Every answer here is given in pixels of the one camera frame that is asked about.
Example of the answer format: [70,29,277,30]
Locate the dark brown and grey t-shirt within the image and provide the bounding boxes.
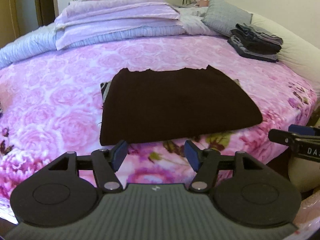
[100,66,263,146]

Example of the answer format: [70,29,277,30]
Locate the pink rose floral blanket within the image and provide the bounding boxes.
[1,35,317,223]

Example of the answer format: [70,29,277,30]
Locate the cream headboard bolster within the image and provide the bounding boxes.
[251,13,320,95]

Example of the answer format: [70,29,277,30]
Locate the stack of folded dark clothes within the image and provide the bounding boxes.
[228,23,283,63]

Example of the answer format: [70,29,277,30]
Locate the lavender ruffled comforter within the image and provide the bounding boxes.
[1,24,186,69]

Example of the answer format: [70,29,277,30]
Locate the grey knitted pillow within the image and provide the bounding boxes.
[202,0,252,37]

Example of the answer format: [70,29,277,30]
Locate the folded lilac fleece blankets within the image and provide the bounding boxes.
[55,0,185,50]

